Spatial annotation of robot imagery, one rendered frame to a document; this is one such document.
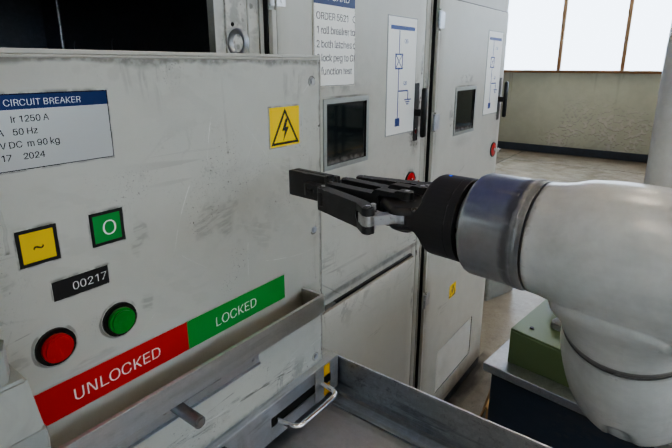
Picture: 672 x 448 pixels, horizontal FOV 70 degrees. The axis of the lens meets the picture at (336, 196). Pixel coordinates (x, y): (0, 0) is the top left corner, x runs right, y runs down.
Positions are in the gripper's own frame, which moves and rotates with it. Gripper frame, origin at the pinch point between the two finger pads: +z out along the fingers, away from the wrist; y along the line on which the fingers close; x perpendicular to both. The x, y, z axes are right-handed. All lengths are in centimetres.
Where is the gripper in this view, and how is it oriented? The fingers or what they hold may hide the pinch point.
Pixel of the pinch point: (313, 185)
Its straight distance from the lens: 55.8
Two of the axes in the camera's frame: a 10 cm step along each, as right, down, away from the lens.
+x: -0.1, -9.6, -2.6
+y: 6.9, -2.0, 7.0
